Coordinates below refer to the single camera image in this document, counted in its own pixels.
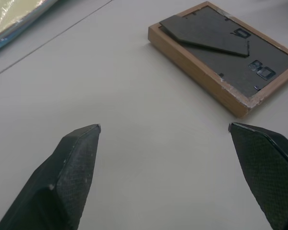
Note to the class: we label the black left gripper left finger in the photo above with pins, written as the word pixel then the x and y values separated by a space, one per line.
pixel 62 182

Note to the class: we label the wooden picture frame face down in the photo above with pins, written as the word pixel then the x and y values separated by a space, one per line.
pixel 230 60

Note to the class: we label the blue-edged plastic-wrapped board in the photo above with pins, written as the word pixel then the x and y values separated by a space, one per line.
pixel 12 16

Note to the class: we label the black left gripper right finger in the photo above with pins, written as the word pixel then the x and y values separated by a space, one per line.
pixel 268 167

